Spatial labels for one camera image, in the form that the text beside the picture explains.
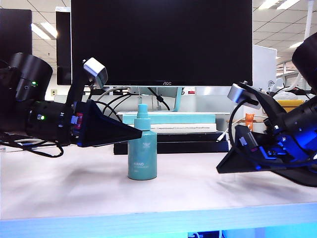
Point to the black left camera bracket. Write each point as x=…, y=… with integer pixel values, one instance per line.
x=78, y=84

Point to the large black AOC monitor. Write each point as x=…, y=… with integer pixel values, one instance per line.
x=161, y=42

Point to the white book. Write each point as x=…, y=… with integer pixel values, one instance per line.
x=183, y=128

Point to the teal spray bottle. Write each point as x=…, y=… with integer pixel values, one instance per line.
x=142, y=158

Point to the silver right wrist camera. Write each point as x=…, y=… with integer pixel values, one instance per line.
x=239, y=95

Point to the black right camera bracket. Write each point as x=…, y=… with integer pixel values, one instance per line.
x=267, y=101

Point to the white partition panel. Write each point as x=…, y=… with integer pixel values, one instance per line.
x=263, y=67

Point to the white gooseneck lamp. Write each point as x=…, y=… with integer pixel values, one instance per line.
x=309, y=17

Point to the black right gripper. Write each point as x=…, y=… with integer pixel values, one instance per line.
x=287, y=148

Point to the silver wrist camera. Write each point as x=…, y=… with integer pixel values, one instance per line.
x=95, y=72
x=239, y=95

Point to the translucent sprayer lid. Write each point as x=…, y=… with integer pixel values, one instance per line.
x=142, y=110

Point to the yellow tin box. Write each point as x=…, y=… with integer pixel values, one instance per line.
x=289, y=104

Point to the black monitor with dark bezel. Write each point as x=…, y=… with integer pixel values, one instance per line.
x=15, y=32

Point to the black camera bracket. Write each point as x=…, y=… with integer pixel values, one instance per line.
x=78, y=84
x=267, y=101

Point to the thick black flat box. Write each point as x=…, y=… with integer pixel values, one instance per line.
x=188, y=148

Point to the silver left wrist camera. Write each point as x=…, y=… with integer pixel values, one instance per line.
x=95, y=72

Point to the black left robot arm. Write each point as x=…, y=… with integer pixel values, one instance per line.
x=27, y=74

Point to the narrow black monitor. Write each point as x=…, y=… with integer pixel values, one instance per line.
x=64, y=49

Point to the teal white monitor stand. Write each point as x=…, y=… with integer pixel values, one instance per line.
x=177, y=99

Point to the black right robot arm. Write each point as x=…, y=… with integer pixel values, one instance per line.
x=305, y=59

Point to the teal book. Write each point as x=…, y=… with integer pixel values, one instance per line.
x=178, y=119

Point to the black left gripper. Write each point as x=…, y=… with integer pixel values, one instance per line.
x=68, y=124

